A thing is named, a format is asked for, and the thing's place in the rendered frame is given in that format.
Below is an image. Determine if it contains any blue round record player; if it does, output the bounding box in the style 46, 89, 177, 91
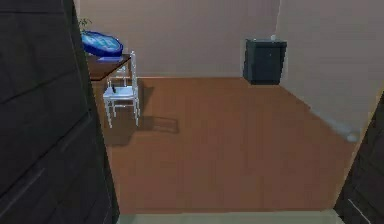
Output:
80, 30, 124, 64

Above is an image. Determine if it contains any brown wooden table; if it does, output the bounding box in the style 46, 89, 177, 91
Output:
86, 53, 132, 82

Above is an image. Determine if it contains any black cabinet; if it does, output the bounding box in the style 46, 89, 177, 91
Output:
242, 37, 288, 86

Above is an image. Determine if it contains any green house plant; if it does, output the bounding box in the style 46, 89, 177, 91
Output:
77, 17, 93, 33

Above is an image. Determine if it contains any white wooden chair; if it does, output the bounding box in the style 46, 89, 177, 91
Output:
102, 50, 141, 130

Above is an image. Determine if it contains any dark grey room door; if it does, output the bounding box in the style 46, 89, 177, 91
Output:
0, 0, 121, 224
333, 90, 384, 224

